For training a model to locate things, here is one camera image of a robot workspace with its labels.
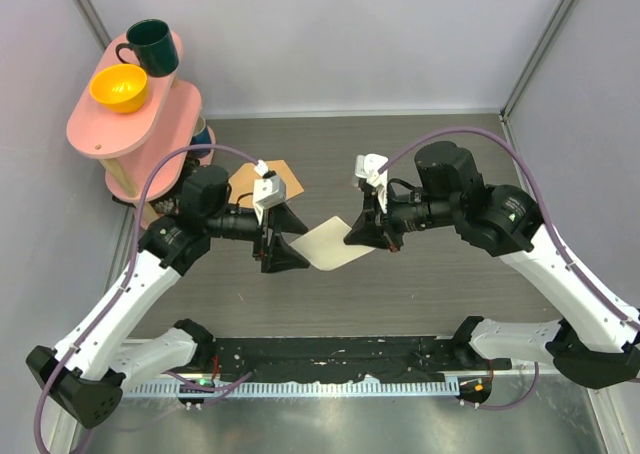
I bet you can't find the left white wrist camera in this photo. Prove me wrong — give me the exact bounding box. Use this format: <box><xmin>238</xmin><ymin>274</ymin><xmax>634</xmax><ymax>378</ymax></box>
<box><xmin>252</xmin><ymin>160</ymin><xmax>286</xmax><ymax>225</ymax></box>

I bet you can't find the purple cable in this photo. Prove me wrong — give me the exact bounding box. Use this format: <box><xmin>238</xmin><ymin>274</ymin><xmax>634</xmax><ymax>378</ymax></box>
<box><xmin>377</xmin><ymin>126</ymin><xmax>640</xmax><ymax>409</ymax></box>
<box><xmin>33</xmin><ymin>144</ymin><xmax>269</xmax><ymax>453</ymax></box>

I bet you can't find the beige letter paper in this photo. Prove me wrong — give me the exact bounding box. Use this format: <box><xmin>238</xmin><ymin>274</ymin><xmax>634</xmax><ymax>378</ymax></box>
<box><xmin>290</xmin><ymin>216</ymin><xmax>374</xmax><ymax>272</ymax></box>

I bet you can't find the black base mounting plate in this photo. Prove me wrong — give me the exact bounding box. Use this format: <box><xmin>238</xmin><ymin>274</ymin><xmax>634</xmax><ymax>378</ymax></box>
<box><xmin>173</xmin><ymin>336</ymin><xmax>512</xmax><ymax>384</ymax></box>

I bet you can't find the white slotted cable duct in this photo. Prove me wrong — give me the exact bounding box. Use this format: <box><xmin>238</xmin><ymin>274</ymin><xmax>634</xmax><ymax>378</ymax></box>
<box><xmin>125</xmin><ymin>377</ymin><xmax>459</xmax><ymax>401</ymax></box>

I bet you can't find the dark green mug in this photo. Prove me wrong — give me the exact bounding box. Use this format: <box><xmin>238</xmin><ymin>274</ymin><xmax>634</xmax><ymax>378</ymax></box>
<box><xmin>115</xmin><ymin>19</ymin><xmax>179</xmax><ymax>78</ymax></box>

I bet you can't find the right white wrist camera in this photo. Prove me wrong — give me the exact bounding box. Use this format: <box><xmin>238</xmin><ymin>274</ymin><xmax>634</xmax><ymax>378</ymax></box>
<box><xmin>354</xmin><ymin>153</ymin><xmax>389</xmax><ymax>213</ymax></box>

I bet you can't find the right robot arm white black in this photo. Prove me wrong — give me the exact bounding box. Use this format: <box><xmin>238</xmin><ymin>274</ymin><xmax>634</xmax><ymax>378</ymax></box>
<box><xmin>344</xmin><ymin>141</ymin><xmax>639</xmax><ymax>389</ymax></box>

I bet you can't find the blue cup on shelf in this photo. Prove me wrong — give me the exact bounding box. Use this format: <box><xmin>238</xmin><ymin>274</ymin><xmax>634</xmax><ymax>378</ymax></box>
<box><xmin>191</xmin><ymin>116</ymin><xmax>211</xmax><ymax>145</ymax></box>

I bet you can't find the yellow bowl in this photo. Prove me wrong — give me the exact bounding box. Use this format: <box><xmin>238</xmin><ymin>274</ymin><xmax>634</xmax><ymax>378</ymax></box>
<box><xmin>89</xmin><ymin>64</ymin><xmax>149</xmax><ymax>114</ymax></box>

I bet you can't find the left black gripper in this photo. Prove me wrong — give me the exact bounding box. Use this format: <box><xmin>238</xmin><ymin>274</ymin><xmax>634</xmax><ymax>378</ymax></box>
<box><xmin>206</xmin><ymin>201</ymin><xmax>310</xmax><ymax>271</ymax></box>

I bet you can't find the aluminium frame rail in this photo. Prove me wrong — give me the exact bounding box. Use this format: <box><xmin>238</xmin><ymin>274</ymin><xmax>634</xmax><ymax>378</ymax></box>
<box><xmin>118</xmin><ymin>338</ymin><xmax>165</xmax><ymax>358</ymax></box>

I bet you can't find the orange paper envelope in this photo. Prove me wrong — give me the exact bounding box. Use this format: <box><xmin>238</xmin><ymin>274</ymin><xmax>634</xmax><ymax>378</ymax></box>
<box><xmin>229</xmin><ymin>160</ymin><xmax>304</xmax><ymax>208</ymax></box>

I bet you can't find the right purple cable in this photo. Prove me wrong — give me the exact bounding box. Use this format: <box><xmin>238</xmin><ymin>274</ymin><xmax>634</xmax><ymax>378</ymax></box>
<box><xmin>377</xmin><ymin>126</ymin><xmax>640</xmax><ymax>409</ymax></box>

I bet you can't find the pink tiered wooden shelf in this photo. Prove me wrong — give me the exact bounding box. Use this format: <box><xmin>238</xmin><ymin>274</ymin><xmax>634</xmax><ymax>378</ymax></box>
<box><xmin>65</xmin><ymin>29</ymin><xmax>217</xmax><ymax>230</ymax></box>

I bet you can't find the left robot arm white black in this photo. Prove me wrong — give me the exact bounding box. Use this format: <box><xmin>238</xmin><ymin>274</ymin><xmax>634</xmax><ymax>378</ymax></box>
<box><xmin>26</xmin><ymin>165</ymin><xmax>310</xmax><ymax>429</ymax></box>

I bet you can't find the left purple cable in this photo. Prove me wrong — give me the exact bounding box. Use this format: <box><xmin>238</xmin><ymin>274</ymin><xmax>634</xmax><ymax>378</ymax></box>
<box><xmin>33</xmin><ymin>144</ymin><xmax>269</xmax><ymax>453</ymax></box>

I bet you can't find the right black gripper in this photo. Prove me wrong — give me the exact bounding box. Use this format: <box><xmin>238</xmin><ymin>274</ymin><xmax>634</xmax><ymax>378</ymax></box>
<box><xmin>345</xmin><ymin>180</ymin><xmax>460</xmax><ymax>252</ymax></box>

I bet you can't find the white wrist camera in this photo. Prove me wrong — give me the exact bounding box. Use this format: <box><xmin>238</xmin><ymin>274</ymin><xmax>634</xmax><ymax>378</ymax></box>
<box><xmin>354</xmin><ymin>153</ymin><xmax>389</xmax><ymax>213</ymax></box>
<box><xmin>252</xmin><ymin>160</ymin><xmax>286</xmax><ymax>225</ymax></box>

